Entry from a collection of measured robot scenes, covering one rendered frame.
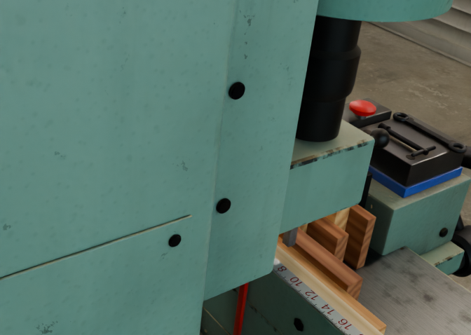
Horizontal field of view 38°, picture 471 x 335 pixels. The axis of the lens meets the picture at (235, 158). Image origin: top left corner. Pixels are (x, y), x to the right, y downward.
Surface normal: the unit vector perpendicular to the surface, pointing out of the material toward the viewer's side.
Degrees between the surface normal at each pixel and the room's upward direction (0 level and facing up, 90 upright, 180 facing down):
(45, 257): 90
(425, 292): 0
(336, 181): 90
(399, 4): 90
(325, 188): 90
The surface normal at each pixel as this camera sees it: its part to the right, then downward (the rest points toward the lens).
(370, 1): 0.06, 0.51
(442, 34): -0.77, 0.17
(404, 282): 0.11, -0.86
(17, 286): 0.60, 0.46
